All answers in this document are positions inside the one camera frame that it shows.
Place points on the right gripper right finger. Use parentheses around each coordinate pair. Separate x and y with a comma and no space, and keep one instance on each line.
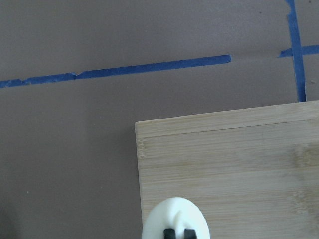
(189,234)

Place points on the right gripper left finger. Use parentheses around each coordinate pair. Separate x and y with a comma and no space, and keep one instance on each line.
(169,234)

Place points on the white steamed bun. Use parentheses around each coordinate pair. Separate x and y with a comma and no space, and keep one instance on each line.
(175,213)

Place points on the bamboo cutting board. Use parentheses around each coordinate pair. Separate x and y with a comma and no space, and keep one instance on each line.
(254,173)

